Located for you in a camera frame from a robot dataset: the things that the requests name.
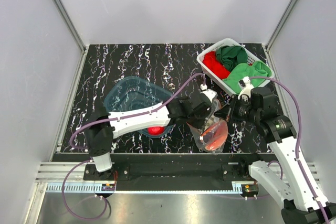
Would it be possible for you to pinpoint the red cloth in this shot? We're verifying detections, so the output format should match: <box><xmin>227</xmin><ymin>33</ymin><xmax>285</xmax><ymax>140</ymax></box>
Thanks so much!
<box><xmin>202</xmin><ymin>51</ymin><xmax>230</xmax><ymax>80</ymax></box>

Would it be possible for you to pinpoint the aluminium frame rail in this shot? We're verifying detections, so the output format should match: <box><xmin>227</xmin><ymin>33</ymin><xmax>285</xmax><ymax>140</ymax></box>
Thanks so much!
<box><xmin>52</xmin><ymin>0</ymin><xmax>87</xmax><ymax>52</ymax></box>

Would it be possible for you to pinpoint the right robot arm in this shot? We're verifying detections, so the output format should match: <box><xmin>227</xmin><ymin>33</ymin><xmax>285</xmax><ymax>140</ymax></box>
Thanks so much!
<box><xmin>215</xmin><ymin>87</ymin><xmax>335</xmax><ymax>223</ymax></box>

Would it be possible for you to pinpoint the blue plastic container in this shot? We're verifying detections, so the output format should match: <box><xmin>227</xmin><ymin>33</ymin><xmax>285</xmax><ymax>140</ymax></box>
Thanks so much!
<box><xmin>103</xmin><ymin>76</ymin><xmax>173</xmax><ymax>139</ymax></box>

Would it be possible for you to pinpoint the red fake apple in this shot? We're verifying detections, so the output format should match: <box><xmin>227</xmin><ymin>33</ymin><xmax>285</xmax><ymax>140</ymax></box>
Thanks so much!
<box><xmin>147</xmin><ymin>126</ymin><xmax>165</xmax><ymax>136</ymax></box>

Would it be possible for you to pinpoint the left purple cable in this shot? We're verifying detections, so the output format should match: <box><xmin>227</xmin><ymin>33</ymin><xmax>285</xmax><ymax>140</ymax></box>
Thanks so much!
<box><xmin>61</xmin><ymin>73</ymin><xmax>208</xmax><ymax>221</ymax></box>

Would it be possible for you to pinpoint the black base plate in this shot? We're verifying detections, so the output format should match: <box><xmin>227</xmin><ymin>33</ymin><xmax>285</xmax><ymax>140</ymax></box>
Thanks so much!
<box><xmin>83</xmin><ymin>153</ymin><xmax>274</xmax><ymax>193</ymax></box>

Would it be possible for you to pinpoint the light green cloth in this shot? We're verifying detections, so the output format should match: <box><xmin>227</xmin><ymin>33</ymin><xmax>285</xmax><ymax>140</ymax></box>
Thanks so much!
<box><xmin>223</xmin><ymin>61</ymin><xmax>272</xmax><ymax>94</ymax></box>

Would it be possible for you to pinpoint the white plastic basket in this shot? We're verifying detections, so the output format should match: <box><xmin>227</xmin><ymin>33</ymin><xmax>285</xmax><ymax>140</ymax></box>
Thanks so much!
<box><xmin>197</xmin><ymin>38</ymin><xmax>275</xmax><ymax>95</ymax></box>

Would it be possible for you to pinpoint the dark green cloth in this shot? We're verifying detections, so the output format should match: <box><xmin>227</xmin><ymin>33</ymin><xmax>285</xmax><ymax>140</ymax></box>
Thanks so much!
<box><xmin>215</xmin><ymin>46</ymin><xmax>248</xmax><ymax>71</ymax></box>

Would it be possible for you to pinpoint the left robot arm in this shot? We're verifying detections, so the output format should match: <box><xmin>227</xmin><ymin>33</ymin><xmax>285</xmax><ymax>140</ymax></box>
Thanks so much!
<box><xmin>84</xmin><ymin>91</ymin><xmax>216</xmax><ymax>180</ymax></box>

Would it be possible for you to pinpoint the clear zip top bag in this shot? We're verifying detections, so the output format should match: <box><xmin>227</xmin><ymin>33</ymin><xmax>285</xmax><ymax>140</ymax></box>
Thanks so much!
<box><xmin>187</xmin><ymin>99</ymin><xmax>228</xmax><ymax>154</ymax></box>

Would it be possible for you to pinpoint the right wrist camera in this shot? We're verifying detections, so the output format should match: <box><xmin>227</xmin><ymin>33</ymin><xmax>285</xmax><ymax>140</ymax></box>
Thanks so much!
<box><xmin>238</xmin><ymin>77</ymin><xmax>254</xmax><ymax>102</ymax></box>

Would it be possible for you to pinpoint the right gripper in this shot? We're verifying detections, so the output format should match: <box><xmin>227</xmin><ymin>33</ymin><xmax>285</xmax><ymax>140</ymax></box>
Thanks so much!
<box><xmin>214</xmin><ymin>93</ymin><xmax>260</xmax><ymax>124</ymax></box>

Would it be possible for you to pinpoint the white cable duct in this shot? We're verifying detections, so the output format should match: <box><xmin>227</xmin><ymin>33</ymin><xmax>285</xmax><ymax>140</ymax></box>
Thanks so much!
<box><xmin>46</xmin><ymin>183</ymin><xmax>116</xmax><ymax>194</ymax></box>

